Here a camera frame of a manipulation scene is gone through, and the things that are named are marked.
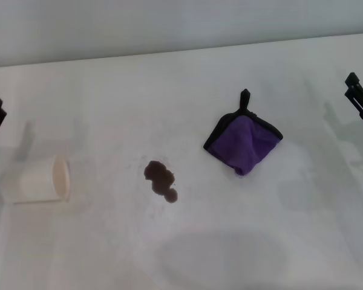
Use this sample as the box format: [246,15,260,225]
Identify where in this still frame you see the white paper cup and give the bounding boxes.
[1,154,71,204]

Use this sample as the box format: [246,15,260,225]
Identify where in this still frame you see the dark brown liquid stain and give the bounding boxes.
[143,160,179,204]

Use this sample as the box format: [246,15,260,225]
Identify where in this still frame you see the purple rag with black trim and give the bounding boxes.
[203,88,284,178]

